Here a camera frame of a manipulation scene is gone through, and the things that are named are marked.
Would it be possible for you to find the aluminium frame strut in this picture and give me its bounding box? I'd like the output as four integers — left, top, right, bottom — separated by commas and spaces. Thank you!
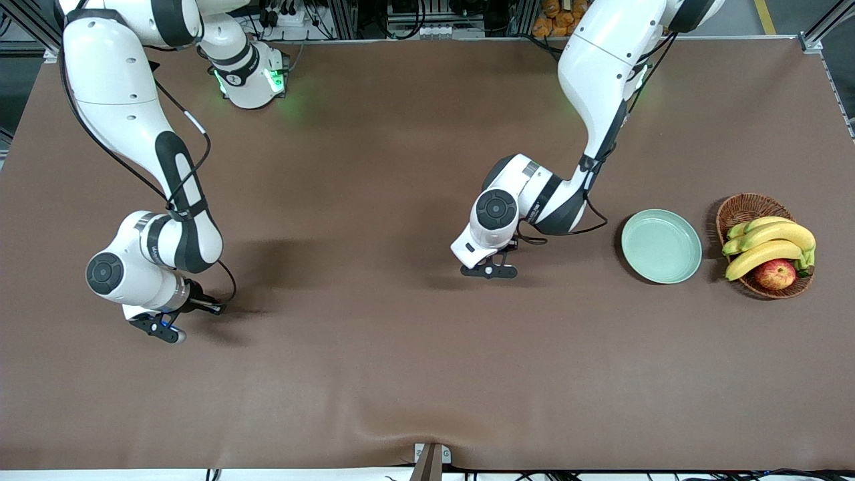
0, 0, 61, 64
798, 0, 855, 54

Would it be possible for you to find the pale green round plate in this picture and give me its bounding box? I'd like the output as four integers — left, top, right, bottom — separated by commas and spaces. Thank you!
621, 209, 703, 285

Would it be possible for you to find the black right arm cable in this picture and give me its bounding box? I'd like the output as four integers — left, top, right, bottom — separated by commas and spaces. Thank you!
59, 40, 238, 305

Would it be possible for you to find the red apple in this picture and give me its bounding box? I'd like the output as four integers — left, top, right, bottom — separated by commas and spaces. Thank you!
755, 259, 798, 291

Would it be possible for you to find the brown table mat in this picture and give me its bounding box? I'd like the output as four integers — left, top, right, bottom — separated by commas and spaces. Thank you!
0, 37, 855, 472

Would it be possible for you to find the aluminium frame post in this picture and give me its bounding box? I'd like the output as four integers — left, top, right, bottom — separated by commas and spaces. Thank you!
326, 0, 359, 39
508, 0, 535, 37

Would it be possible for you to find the yellow banana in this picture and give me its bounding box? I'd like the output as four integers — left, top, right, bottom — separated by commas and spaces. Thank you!
727, 216, 794, 240
723, 222, 817, 257
725, 240, 817, 282

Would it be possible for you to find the bag of orange fruit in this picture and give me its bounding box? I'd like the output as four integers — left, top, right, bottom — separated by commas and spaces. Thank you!
532, 0, 588, 38

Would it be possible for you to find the white power strip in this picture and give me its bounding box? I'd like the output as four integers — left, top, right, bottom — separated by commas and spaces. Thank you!
257, 0, 309, 29

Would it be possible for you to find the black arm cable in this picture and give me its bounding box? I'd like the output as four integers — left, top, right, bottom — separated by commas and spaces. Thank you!
59, 40, 238, 305
514, 27, 679, 245

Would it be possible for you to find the brown wicker basket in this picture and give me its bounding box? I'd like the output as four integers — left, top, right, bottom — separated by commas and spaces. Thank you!
716, 193, 815, 300

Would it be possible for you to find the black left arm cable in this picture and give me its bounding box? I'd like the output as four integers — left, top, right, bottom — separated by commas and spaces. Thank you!
514, 27, 679, 245

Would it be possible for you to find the metal table clamp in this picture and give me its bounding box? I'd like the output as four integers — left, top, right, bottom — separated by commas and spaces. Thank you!
409, 443, 452, 481

